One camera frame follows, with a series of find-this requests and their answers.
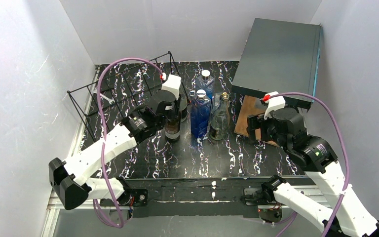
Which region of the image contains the clear glass bottle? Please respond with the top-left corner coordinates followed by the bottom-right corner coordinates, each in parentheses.
top-left (180, 94), bottom-right (188, 122)

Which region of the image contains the dark green wine bottle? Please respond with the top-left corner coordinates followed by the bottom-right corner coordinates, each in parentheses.
top-left (164, 97), bottom-right (181, 141)

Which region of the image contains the blue square glass bottle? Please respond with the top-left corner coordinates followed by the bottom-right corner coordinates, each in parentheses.
top-left (189, 89), bottom-right (211, 138)

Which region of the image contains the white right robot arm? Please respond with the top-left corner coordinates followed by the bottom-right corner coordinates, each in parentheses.
top-left (241, 108), bottom-right (379, 237)

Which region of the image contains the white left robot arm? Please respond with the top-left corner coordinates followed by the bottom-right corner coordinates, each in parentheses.
top-left (49, 89), bottom-right (180, 210)

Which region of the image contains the clear bottle with gold rim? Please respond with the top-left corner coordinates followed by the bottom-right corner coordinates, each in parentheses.
top-left (209, 92), bottom-right (230, 140)

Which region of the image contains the blue bottle with silver cap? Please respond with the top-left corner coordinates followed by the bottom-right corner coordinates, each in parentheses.
top-left (195, 70), bottom-right (215, 100)

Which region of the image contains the silver wrench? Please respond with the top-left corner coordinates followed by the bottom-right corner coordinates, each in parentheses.
top-left (99, 94), bottom-right (115, 105)

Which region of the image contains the grey metal box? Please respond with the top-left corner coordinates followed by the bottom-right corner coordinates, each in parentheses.
top-left (231, 18), bottom-right (323, 98)

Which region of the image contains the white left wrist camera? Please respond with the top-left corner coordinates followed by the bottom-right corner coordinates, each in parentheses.
top-left (161, 74), bottom-right (182, 100)

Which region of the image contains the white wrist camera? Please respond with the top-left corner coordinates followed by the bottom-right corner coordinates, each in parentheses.
top-left (161, 74), bottom-right (182, 100)
top-left (263, 91), bottom-right (286, 120)

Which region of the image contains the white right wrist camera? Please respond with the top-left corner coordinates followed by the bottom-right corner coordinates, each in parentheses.
top-left (263, 91), bottom-right (286, 120)

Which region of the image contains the black wire wine rack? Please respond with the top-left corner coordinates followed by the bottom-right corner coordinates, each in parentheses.
top-left (67, 51), bottom-right (190, 142)

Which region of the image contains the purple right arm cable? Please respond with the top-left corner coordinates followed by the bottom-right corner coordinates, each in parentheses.
top-left (274, 92), bottom-right (350, 237)

